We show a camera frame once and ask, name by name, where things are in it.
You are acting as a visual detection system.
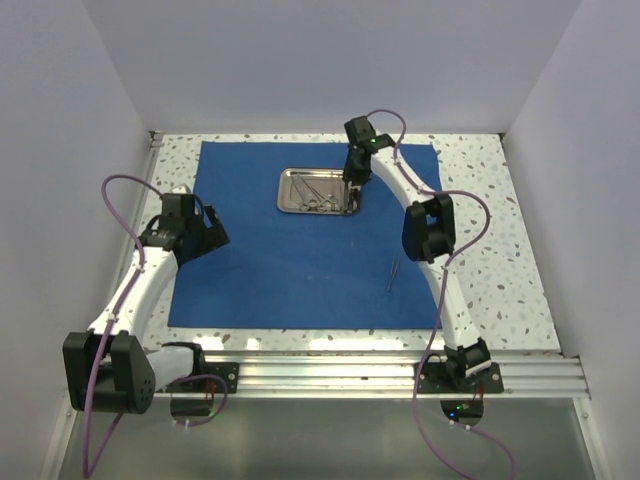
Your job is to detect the blue surgical drape cloth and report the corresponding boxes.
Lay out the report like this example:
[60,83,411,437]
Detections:
[169,142,437,330]

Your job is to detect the thin steel tweezers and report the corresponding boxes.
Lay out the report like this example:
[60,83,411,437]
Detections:
[387,254,399,291]

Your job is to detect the steel surgical scissors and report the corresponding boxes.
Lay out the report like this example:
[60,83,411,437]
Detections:
[291,173,319,212]

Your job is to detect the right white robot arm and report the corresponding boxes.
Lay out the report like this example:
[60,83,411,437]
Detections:
[343,116,491,393]

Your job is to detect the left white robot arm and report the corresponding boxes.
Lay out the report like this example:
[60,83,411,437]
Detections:
[62,185,229,414]

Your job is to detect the steel surgical forceps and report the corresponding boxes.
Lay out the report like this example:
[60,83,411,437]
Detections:
[342,182,360,214]

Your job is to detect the steel hemostat clamp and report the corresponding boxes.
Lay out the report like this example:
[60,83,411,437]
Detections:
[305,177,338,212]

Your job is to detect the silver instrument tray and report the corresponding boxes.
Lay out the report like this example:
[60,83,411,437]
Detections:
[276,168,361,215]

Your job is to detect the aluminium left side rail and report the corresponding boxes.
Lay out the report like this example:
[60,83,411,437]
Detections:
[108,130,165,231]

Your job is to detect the aluminium rail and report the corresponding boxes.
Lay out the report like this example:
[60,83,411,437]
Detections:
[64,349,591,401]
[108,130,165,231]

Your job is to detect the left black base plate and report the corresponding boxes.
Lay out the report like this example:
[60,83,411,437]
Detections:
[166,362,240,395]

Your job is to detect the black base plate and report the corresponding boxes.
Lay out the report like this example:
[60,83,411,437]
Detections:
[413,353,504,394]
[166,362,240,395]

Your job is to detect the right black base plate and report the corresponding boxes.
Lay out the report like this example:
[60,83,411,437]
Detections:
[413,353,504,394]

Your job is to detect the aluminium front rail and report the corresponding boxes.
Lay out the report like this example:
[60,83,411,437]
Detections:
[64,349,591,401]

